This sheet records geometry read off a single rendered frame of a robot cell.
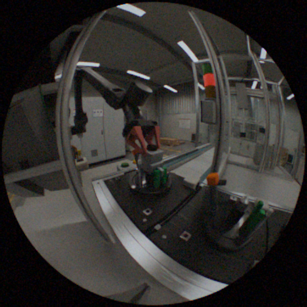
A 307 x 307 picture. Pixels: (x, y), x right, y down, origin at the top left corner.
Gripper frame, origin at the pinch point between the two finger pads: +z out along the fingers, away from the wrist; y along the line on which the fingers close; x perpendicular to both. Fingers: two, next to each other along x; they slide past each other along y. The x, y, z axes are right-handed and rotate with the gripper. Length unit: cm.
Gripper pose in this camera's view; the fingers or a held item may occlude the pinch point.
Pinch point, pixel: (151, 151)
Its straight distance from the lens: 26.5
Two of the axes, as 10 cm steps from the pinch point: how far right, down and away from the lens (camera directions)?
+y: 7.5, -1.8, 6.4
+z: 4.3, 8.7, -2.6
